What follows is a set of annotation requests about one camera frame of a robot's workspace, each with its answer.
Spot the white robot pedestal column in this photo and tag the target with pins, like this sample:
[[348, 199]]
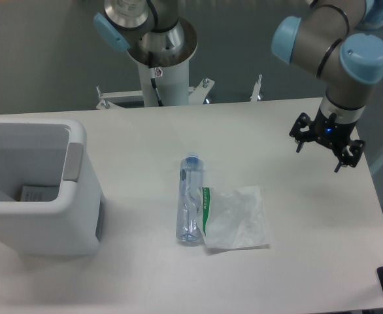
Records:
[[166, 85]]

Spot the white pedestal base frame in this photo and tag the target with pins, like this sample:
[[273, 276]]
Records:
[[198, 95]]

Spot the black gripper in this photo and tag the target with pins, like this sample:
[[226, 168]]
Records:
[[328, 132]]

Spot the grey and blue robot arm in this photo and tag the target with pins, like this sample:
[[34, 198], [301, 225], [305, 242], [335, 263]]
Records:
[[161, 43]]

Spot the blue plastic bag on floor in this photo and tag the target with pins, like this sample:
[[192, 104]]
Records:
[[373, 17]]

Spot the clear plastic bag green strip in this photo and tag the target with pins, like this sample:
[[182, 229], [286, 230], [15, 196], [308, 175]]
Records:
[[232, 219]]

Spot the clear plastic water bottle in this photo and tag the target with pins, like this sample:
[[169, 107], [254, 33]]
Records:
[[189, 200]]

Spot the white trash can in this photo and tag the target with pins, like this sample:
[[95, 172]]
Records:
[[50, 197]]

